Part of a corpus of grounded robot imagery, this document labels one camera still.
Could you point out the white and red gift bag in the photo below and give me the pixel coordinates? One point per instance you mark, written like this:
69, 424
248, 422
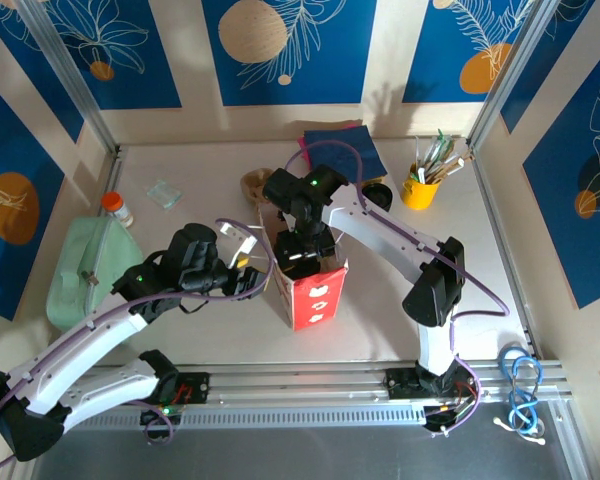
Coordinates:
317, 300

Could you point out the orange capped pill bottle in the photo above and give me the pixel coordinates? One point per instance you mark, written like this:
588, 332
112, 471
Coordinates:
117, 207

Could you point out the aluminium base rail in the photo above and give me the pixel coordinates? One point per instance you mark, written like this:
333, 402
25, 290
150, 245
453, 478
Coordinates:
300, 382

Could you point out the blue paper napkin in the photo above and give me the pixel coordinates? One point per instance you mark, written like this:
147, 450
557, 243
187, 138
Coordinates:
370, 150

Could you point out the pink paper napkin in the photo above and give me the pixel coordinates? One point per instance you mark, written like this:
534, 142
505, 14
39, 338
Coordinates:
305, 147

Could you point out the yellow metal bucket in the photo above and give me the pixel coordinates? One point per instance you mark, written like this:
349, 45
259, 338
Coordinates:
420, 195

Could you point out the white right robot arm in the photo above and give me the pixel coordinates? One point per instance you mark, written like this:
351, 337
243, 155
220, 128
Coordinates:
380, 230

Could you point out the mint green zip pouch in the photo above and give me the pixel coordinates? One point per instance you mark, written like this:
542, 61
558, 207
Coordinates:
80, 275

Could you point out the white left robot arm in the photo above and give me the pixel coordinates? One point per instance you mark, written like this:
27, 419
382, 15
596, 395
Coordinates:
90, 345

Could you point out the clear plastic zip bag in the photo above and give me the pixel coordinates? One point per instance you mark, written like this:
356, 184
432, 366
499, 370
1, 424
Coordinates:
165, 195

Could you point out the white wrapped straw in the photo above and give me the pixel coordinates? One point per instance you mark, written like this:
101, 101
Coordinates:
418, 155

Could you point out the wooden coffee stirrer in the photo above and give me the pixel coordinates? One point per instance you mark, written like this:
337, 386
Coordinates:
455, 164

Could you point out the green wrapped straw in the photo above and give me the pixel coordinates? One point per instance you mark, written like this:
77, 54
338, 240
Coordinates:
444, 145

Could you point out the aluminium frame post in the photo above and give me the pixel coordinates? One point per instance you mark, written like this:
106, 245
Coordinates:
65, 70
510, 70

